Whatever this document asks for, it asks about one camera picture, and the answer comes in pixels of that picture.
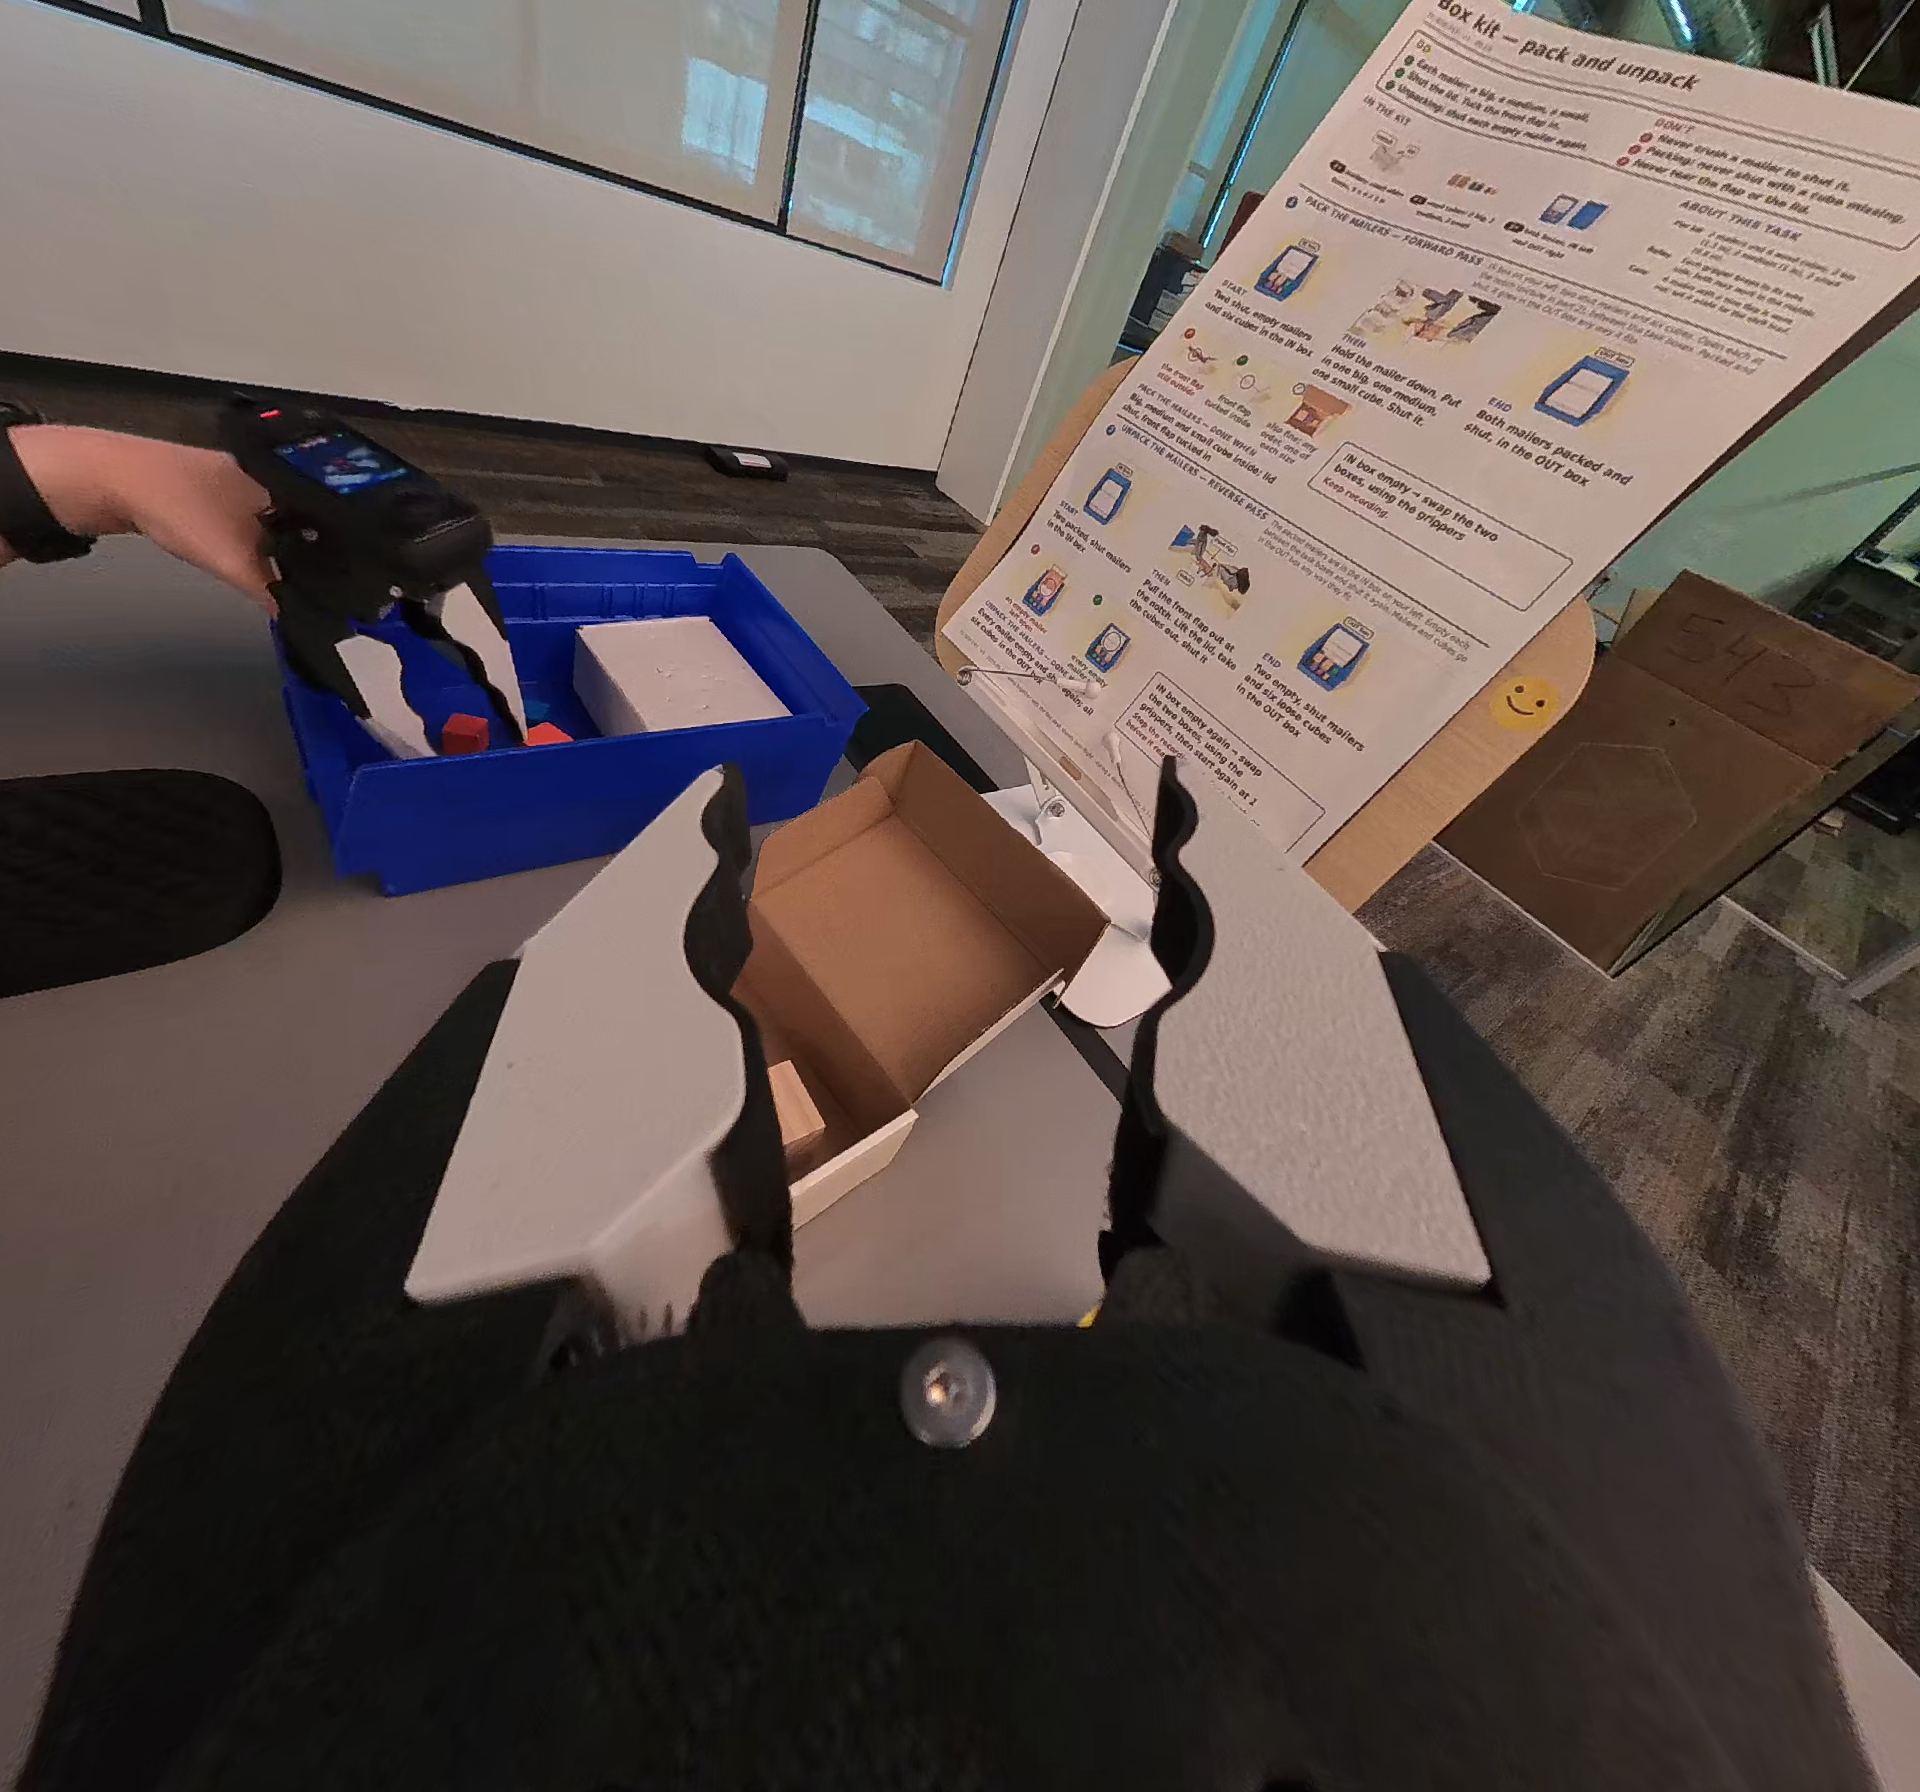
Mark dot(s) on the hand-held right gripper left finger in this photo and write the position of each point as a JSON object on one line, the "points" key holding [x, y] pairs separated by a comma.
{"points": [[602, 1103]]}

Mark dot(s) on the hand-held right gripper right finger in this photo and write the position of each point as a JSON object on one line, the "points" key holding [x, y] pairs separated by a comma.
{"points": [[1307, 1103]]}

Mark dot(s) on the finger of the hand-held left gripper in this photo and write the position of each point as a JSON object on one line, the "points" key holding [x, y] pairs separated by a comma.
{"points": [[387, 689], [487, 662]]}

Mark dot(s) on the blue cube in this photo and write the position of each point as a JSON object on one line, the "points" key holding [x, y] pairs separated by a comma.
{"points": [[535, 707]]}

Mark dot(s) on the blue plastic bin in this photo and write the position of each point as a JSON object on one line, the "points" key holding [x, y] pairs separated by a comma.
{"points": [[602, 786]]}

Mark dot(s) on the white cardboard box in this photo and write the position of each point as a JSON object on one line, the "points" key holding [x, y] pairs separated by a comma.
{"points": [[677, 676], [914, 923]]}

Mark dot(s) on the pale wooden cube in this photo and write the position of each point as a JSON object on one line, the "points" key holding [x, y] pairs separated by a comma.
{"points": [[793, 1119]]}

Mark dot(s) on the person's left hand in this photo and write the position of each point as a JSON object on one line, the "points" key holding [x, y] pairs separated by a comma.
{"points": [[183, 503]]}

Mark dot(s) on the white metal plate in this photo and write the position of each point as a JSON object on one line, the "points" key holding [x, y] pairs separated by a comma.
{"points": [[1111, 967]]}

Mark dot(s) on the black wristband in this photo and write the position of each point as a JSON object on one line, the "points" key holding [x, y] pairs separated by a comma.
{"points": [[47, 546]]}

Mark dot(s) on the black cushion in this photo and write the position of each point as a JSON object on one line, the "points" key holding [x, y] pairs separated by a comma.
{"points": [[119, 878]]}

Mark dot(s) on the black floor device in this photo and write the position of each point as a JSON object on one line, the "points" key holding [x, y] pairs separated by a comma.
{"points": [[752, 462]]}

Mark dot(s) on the brown cardboard carton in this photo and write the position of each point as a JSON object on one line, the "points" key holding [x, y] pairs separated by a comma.
{"points": [[1648, 801]]}

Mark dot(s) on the yellow smiley sticker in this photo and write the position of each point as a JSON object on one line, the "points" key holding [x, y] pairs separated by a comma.
{"points": [[1530, 701]]}

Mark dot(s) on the white instruction board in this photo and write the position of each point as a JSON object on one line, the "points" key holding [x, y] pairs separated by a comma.
{"points": [[1423, 395]]}

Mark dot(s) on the large wall window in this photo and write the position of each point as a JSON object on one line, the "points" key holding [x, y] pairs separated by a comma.
{"points": [[526, 22]]}

